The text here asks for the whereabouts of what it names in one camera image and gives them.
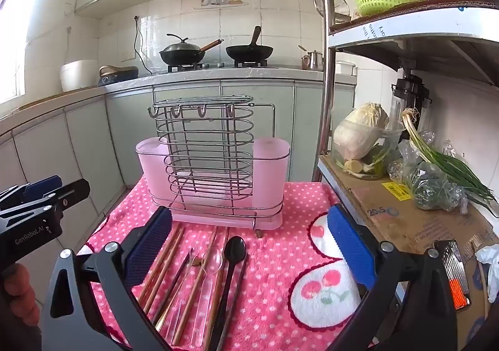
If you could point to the metal skimmer strainer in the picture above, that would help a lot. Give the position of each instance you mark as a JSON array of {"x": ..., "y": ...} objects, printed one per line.
[{"x": 341, "y": 4}]

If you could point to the white rice cooker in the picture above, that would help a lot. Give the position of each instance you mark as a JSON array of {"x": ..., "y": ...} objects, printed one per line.
[{"x": 78, "y": 76}]

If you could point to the white plastic container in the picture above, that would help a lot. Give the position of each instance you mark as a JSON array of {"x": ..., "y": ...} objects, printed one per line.
[{"x": 346, "y": 69}]

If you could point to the brown cardboard sheet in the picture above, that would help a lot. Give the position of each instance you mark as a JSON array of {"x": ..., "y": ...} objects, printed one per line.
[{"x": 397, "y": 226}]

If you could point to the black wok with lid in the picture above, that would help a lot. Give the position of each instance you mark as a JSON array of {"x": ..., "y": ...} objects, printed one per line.
[{"x": 181, "y": 54}]

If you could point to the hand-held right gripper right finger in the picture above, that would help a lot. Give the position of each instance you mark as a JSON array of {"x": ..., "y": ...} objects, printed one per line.
[{"x": 351, "y": 249}]

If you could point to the napa cabbage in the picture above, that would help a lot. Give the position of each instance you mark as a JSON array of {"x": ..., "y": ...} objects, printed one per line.
[{"x": 358, "y": 132}]

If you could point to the window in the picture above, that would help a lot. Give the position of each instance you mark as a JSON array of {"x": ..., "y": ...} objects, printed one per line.
[{"x": 15, "y": 43}]

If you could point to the clear plastic spoon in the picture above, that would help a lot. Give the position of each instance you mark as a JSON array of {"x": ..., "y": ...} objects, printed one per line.
[{"x": 214, "y": 261}]

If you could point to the plastic bag of greens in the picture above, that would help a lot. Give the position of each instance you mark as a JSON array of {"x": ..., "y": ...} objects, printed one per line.
[{"x": 429, "y": 187}]

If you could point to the metal shelf rack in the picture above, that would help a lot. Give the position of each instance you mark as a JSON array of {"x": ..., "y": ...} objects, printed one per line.
[{"x": 326, "y": 101}]

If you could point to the steel kettle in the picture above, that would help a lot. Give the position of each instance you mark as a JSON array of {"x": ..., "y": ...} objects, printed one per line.
[{"x": 315, "y": 60}]

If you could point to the gas stove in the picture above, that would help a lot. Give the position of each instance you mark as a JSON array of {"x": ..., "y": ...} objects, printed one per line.
[{"x": 218, "y": 65}]

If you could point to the clear plastic bowl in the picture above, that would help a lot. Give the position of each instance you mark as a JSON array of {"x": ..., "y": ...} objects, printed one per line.
[{"x": 393, "y": 140}]

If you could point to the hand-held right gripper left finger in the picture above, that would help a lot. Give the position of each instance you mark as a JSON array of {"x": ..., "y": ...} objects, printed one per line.
[{"x": 150, "y": 245}]

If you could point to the green onions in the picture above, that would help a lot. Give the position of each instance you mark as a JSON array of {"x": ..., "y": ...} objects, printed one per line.
[{"x": 440, "y": 163}]

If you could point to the wooden stick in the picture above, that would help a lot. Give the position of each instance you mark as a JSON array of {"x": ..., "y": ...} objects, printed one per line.
[{"x": 482, "y": 288}]

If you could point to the person's left hand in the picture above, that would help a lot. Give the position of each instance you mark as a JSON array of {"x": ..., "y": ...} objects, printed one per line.
[{"x": 17, "y": 288}]

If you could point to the pink polka dot blanket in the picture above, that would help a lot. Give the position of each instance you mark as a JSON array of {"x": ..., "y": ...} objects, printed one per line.
[{"x": 280, "y": 226}]

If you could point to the white-edged cardboard sheet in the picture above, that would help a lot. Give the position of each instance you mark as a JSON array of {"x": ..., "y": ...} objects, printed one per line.
[{"x": 409, "y": 27}]

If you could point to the black plastic spoon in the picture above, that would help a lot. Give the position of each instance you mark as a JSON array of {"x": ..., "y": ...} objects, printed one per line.
[{"x": 236, "y": 249}]

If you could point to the pink plastic utensil holder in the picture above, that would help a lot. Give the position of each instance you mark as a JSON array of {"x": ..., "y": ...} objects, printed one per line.
[{"x": 156, "y": 171}]

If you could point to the thin silver chopstick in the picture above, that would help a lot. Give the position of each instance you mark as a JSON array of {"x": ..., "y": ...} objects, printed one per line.
[{"x": 180, "y": 296}]

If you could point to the white plastic bag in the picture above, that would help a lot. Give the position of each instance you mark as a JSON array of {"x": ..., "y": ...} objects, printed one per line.
[{"x": 489, "y": 261}]

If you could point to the pale vegetable stub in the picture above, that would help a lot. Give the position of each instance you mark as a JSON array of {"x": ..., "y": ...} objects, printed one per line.
[{"x": 354, "y": 166}]

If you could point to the black blender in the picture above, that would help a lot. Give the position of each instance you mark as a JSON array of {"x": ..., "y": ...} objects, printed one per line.
[{"x": 409, "y": 93}]

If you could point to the lower kitchen cabinets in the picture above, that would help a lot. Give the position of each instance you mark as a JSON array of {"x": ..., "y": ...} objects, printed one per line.
[{"x": 124, "y": 132}]

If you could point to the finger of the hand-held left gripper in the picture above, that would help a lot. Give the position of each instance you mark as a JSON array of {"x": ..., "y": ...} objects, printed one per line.
[
  {"x": 43, "y": 184},
  {"x": 74, "y": 190}
]

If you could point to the dark gold-tipped chopstick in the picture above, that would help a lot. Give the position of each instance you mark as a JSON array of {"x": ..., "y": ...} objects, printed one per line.
[{"x": 172, "y": 288}]

